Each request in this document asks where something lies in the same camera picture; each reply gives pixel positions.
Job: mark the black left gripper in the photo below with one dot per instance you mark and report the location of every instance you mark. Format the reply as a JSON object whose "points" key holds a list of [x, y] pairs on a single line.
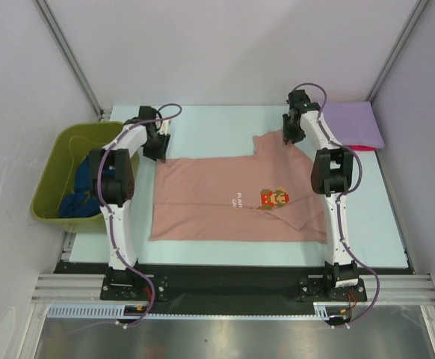
{"points": [[160, 153]]}

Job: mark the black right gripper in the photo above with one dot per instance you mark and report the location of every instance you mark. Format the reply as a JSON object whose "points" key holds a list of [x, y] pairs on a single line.
{"points": [[288, 134]]}

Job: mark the pink printed t shirt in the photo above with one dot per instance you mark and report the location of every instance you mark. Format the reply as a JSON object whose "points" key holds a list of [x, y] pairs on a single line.
{"points": [[264, 197]]}

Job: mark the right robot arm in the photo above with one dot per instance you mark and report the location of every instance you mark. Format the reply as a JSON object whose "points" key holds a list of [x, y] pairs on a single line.
{"points": [[331, 178]]}

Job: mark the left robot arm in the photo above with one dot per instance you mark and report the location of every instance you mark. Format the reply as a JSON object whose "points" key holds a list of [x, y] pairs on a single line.
{"points": [[112, 180]]}

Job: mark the folded purple t shirt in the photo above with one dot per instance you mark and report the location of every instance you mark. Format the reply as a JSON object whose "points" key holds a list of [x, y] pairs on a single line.
{"points": [[353, 123]]}

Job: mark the folded red t shirt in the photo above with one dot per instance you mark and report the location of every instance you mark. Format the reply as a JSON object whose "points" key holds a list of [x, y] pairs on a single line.
{"points": [[362, 148]]}

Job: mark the olive green plastic bin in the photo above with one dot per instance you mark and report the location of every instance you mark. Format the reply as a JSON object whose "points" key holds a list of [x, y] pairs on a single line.
{"points": [[57, 180]]}

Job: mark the blue t shirt in bin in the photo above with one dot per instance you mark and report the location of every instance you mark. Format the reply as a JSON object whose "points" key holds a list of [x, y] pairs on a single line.
{"points": [[80, 203]]}

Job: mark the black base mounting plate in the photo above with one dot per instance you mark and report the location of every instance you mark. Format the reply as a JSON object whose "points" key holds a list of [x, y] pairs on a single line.
{"points": [[301, 283]]}

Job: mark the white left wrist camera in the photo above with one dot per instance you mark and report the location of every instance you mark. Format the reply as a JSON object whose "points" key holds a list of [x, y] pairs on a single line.
{"points": [[163, 127]]}

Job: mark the aluminium frame post left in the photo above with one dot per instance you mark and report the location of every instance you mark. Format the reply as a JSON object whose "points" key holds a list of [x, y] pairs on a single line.
{"points": [[67, 52]]}

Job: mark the aluminium frame post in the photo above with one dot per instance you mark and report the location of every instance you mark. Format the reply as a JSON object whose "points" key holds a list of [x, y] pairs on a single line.
{"points": [[67, 52], [404, 36]]}

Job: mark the aluminium frame post right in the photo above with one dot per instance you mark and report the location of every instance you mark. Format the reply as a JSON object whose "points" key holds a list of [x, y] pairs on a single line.
{"points": [[404, 36]]}

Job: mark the aluminium front rail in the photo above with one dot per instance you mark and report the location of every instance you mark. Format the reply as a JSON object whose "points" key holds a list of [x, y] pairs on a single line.
{"points": [[87, 288]]}

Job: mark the white slotted cable duct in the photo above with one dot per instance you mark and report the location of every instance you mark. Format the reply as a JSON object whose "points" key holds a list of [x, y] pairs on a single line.
{"points": [[315, 311]]}

